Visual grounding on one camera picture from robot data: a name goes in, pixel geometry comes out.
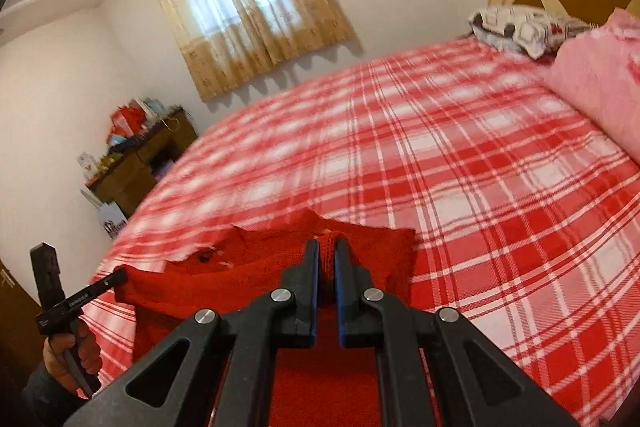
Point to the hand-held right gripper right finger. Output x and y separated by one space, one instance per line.
342 297

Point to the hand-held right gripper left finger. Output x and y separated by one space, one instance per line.
314 292

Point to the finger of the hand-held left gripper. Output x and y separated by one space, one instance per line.
112 281

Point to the red knitted sweater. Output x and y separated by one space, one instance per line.
250 272

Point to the person's left forearm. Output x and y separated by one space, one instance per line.
45 402

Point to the person's left hand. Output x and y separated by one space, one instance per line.
85 354

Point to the brown wooden door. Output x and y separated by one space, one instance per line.
17 317

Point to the white printed paper bag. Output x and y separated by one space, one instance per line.
111 219

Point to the brown wooden desk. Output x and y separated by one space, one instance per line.
130 177

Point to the white card with hearts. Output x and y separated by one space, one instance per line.
87 167

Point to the red gift bag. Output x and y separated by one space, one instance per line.
126 119

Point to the red plaid bed sheet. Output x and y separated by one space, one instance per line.
450 157

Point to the beige patterned window curtain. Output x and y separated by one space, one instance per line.
250 7

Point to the patterned white pillow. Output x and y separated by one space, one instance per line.
525 29

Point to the pink folded quilt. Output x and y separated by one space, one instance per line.
600 82

